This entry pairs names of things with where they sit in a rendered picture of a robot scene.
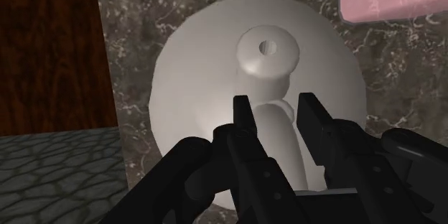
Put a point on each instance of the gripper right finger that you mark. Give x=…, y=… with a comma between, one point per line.
x=350, y=153

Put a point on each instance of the white round plate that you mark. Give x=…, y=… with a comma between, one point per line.
x=196, y=76

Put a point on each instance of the white bottle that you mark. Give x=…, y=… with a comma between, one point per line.
x=268, y=71

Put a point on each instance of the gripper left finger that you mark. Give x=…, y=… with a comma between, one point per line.
x=245, y=167

